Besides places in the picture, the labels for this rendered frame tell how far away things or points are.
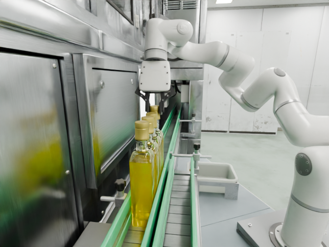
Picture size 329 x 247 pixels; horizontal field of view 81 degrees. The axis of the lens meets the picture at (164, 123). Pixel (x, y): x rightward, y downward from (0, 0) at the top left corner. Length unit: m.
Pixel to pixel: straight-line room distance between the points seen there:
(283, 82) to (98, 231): 0.70
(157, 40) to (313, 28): 5.02
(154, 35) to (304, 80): 4.95
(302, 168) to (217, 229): 0.35
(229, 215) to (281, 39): 4.19
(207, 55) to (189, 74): 0.85
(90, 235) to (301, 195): 0.56
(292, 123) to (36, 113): 0.64
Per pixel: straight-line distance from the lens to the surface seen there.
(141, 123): 0.45
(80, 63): 0.49
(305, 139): 0.66
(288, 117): 0.68
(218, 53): 0.71
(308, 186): 0.63
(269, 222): 0.82
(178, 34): 0.67
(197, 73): 1.57
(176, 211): 0.63
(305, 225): 0.69
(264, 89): 0.73
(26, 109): 0.40
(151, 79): 0.62
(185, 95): 1.68
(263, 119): 4.71
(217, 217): 0.83
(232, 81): 0.77
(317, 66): 5.55
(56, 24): 0.44
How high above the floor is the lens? 1.27
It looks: 14 degrees down
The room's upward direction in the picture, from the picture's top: straight up
